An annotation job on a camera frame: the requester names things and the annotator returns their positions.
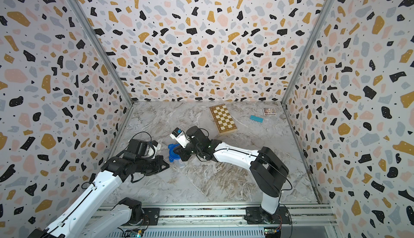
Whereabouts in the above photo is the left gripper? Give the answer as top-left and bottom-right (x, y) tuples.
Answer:
(136, 154), (171, 175)

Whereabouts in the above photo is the blue container lid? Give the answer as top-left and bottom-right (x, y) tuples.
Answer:
(168, 144), (181, 163)

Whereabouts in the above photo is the clear plastic container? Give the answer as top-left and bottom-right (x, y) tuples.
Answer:
(170, 156), (186, 169)

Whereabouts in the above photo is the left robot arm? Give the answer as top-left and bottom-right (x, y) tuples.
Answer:
(29, 155), (170, 238)

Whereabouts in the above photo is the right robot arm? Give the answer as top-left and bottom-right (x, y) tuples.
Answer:
(170, 126), (289, 215)

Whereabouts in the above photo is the wooden chessboard box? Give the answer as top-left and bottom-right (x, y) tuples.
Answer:
(209, 104), (238, 136)

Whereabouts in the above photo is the teal small box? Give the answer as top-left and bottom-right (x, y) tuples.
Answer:
(250, 115), (264, 123)

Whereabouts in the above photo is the playing card box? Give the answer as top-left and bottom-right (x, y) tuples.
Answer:
(263, 108), (277, 115)

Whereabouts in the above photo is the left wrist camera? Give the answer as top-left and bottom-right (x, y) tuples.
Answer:
(144, 141), (162, 159)

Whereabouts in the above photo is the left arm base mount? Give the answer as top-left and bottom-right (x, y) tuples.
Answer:
(117, 198), (161, 226)

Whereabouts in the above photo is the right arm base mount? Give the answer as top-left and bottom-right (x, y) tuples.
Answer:
(244, 205), (292, 225)

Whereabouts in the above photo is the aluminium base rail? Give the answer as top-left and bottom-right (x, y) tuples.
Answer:
(77, 203), (342, 238)

